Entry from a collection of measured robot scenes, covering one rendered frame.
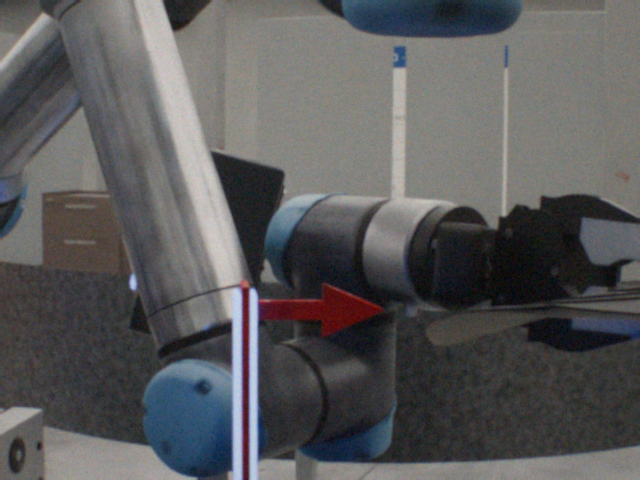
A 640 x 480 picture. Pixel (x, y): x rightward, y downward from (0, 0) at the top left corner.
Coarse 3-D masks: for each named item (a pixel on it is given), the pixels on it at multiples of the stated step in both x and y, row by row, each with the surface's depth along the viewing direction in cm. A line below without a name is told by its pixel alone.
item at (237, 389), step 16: (240, 304) 49; (240, 320) 49; (240, 336) 49; (240, 352) 49; (240, 368) 49; (240, 384) 49; (240, 400) 49; (240, 416) 49; (240, 432) 49; (240, 448) 49; (240, 464) 49
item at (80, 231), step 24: (48, 192) 743; (72, 192) 774; (96, 192) 773; (48, 216) 737; (72, 216) 731; (96, 216) 725; (48, 240) 738; (72, 240) 731; (96, 240) 726; (120, 240) 721; (48, 264) 739; (72, 264) 733; (96, 264) 727; (120, 264) 722
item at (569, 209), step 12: (540, 204) 66; (552, 204) 66; (564, 204) 65; (576, 204) 64; (588, 204) 64; (600, 204) 63; (612, 204) 62; (564, 216) 65; (576, 216) 64; (588, 216) 64; (600, 216) 63; (612, 216) 62; (624, 216) 62; (636, 216) 61; (564, 228) 65; (576, 228) 64
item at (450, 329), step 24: (624, 288) 53; (456, 312) 47; (480, 312) 45; (504, 312) 43; (528, 312) 42; (552, 312) 41; (576, 312) 41; (600, 312) 41; (624, 312) 42; (432, 336) 59; (456, 336) 60; (480, 336) 63
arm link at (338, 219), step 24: (336, 192) 82; (288, 216) 82; (312, 216) 80; (336, 216) 78; (360, 216) 77; (288, 240) 81; (312, 240) 79; (336, 240) 77; (360, 240) 76; (288, 264) 81; (312, 264) 79; (336, 264) 77; (360, 264) 76; (312, 288) 79; (336, 288) 79; (360, 288) 77; (384, 312) 80
